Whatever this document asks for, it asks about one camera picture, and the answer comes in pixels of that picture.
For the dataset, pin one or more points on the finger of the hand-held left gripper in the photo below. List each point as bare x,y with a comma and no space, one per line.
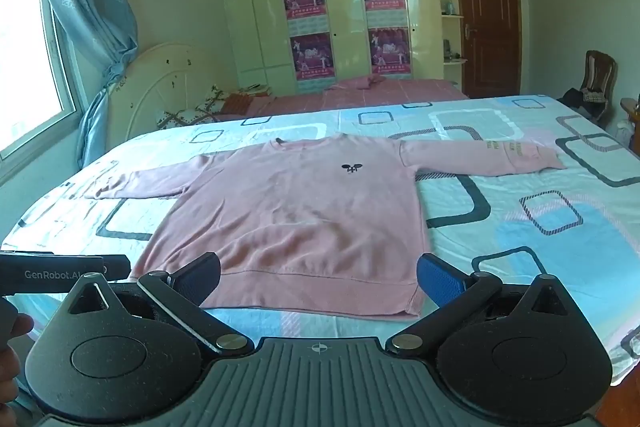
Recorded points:
117,267

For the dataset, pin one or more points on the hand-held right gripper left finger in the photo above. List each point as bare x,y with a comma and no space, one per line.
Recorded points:
200,279

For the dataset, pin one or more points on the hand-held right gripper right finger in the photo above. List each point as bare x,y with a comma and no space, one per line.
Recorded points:
439,279

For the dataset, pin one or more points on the pink sweatshirt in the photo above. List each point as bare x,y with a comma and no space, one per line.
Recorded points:
300,217

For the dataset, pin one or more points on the dark clothes pile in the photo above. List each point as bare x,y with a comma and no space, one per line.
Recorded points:
585,103

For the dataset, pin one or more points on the person's left hand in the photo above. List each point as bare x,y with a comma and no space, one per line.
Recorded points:
10,372

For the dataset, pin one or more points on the patterned bed sheet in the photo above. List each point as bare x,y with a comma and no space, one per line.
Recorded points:
525,217

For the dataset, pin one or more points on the patterned pillow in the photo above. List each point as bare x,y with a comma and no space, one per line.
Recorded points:
182,119
215,99

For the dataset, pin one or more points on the orange pillow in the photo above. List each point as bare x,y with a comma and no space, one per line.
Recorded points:
240,103

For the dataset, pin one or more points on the cream bed headboard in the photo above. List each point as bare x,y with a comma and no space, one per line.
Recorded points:
150,87

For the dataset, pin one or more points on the pink bed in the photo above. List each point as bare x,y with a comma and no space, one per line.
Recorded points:
375,99

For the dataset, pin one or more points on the crumpled pink cloth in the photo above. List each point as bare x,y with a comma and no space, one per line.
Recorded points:
362,83

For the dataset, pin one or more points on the window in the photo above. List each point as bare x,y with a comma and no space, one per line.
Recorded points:
30,57

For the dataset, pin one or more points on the corner shelf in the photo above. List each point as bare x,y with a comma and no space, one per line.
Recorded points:
450,27

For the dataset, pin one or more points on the wooden furniture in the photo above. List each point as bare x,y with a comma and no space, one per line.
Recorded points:
631,112

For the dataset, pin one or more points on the blue curtain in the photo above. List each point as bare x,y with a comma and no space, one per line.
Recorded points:
87,7

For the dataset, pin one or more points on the wooden chair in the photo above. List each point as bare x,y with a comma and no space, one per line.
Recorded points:
600,72

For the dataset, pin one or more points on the brown wooden door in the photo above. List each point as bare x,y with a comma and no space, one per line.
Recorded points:
487,17

